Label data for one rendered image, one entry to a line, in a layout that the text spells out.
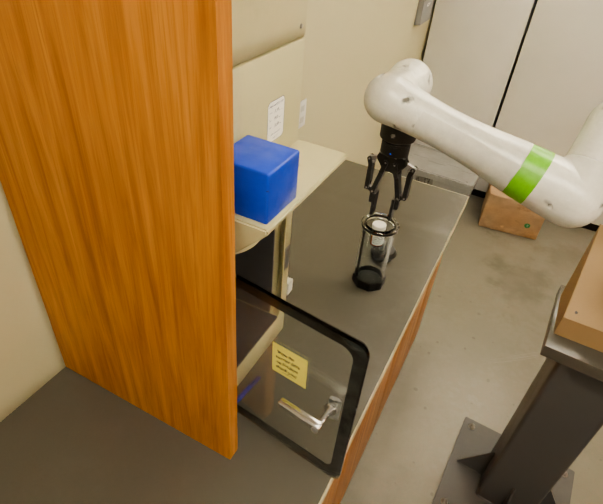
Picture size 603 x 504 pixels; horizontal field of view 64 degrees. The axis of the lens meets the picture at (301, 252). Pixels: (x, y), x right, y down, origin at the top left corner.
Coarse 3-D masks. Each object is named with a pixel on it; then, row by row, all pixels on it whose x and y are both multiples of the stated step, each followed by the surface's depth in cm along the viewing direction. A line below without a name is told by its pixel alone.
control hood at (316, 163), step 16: (304, 144) 99; (304, 160) 94; (320, 160) 94; (336, 160) 95; (304, 176) 89; (320, 176) 89; (304, 192) 85; (288, 208) 80; (240, 224) 77; (256, 224) 76; (272, 224) 76; (240, 240) 79; (256, 240) 77
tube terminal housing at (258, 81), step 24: (288, 48) 85; (240, 72) 74; (264, 72) 80; (288, 72) 88; (240, 96) 76; (264, 96) 83; (288, 96) 91; (240, 120) 79; (264, 120) 86; (288, 120) 94; (288, 144) 98; (288, 216) 111; (288, 240) 117; (288, 264) 122
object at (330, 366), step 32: (256, 288) 82; (256, 320) 87; (288, 320) 81; (320, 320) 77; (256, 352) 92; (320, 352) 80; (352, 352) 75; (256, 384) 98; (288, 384) 91; (320, 384) 85; (352, 384) 79; (256, 416) 104; (288, 416) 96; (320, 416) 90; (352, 416) 84; (320, 448) 95
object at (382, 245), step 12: (372, 216) 144; (384, 216) 144; (396, 228) 139; (372, 240) 140; (384, 240) 139; (372, 252) 142; (384, 252) 142; (360, 264) 147; (372, 264) 145; (384, 264) 146; (360, 276) 149; (372, 276) 147
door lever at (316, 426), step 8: (280, 400) 86; (288, 408) 85; (296, 408) 85; (328, 408) 86; (296, 416) 85; (304, 416) 84; (312, 416) 84; (328, 416) 85; (312, 424) 83; (320, 424) 83
